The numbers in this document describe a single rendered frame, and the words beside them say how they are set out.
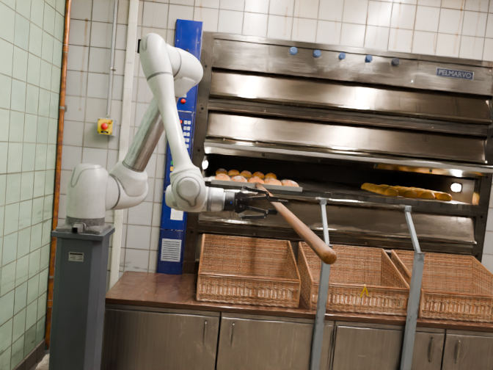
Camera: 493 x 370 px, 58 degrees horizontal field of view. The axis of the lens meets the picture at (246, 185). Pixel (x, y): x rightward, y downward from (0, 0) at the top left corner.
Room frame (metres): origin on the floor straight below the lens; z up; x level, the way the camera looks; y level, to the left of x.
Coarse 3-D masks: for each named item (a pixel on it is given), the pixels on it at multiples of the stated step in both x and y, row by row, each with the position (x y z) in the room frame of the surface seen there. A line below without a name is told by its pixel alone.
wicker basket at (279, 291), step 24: (216, 240) 2.73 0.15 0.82; (240, 240) 2.75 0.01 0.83; (264, 240) 2.76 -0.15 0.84; (216, 264) 2.69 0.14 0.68; (264, 264) 2.72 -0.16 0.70; (288, 264) 2.67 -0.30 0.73; (216, 288) 2.51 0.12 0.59; (240, 288) 2.29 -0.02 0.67; (264, 288) 2.30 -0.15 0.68; (288, 288) 2.31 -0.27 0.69
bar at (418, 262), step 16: (256, 192) 2.42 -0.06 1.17; (400, 208) 2.46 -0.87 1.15; (416, 240) 2.31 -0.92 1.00; (416, 256) 2.24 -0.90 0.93; (320, 272) 2.25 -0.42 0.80; (416, 272) 2.23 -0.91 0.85; (320, 288) 2.21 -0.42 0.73; (416, 288) 2.23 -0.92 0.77; (320, 304) 2.21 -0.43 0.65; (416, 304) 2.23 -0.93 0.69; (320, 320) 2.21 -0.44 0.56; (416, 320) 2.23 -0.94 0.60; (320, 336) 2.21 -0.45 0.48; (320, 352) 2.21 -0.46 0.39
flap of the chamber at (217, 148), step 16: (208, 144) 2.63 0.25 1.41; (224, 144) 2.64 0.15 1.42; (288, 160) 2.84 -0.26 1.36; (304, 160) 2.80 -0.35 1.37; (336, 160) 2.72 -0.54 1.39; (352, 160) 2.68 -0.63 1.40; (368, 160) 2.68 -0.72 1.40; (384, 160) 2.68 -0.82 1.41; (464, 176) 2.89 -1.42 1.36; (480, 176) 2.85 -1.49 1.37
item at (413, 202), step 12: (276, 192) 2.80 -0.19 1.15; (288, 192) 2.80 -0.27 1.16; (300, 192) 2.80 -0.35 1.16; (312, 192) 2.81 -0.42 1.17; (324, 192) 2.81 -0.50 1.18; (336, 192) 2.85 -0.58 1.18; (408, 204) 2.84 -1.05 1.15; (420, 204) 2.84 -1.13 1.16; (432, 204) 2.85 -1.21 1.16; (444, 204) 2.85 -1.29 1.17; (456, 204) 2.85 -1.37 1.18; (468, 204) 2.90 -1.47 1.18
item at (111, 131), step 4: (100, 120) 2.67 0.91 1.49; (104, 120) 2.67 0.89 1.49; (108, 120) 2.67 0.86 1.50; (112, 120) 2.67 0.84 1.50; (116, 120) 2.73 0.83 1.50; (100, 124) 2.67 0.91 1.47; (108, 124) 2.67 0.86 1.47; (112, 124) 2.68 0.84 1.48; (116, 124) 2.74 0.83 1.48; (100, 128) 2.67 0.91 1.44; (108, 128) 2.67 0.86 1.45; (112, 128) 2.68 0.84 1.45; (100, 132) 2.67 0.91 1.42; (104, 132) 2.67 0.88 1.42; (108, 132) 2.67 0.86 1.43; (112, 132) 2.68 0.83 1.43
